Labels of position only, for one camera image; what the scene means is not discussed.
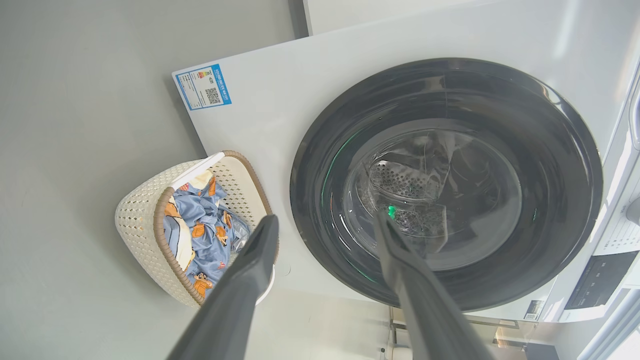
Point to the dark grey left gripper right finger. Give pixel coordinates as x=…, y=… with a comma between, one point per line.
x=425, y=305

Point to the blue energy label sticker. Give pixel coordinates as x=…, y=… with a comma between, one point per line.
x=202, y=87

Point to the cream perforated basket brown rim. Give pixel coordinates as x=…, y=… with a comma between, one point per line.
x=140, y=215

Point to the dark round glass washer door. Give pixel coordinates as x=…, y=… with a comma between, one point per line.
x=550, y=200

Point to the white partition board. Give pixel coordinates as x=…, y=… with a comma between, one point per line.
x=380, y=12

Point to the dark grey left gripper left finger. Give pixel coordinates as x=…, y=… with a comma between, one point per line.
x=235, y=295

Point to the white front-load washing machine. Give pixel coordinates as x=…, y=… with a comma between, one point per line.
x=280, y=100

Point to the blue cartoon garment cream trim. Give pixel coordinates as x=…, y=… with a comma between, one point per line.
x=181, y=245

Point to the blue cartoon print garment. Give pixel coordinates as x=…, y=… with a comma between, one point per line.
x=210, y=240

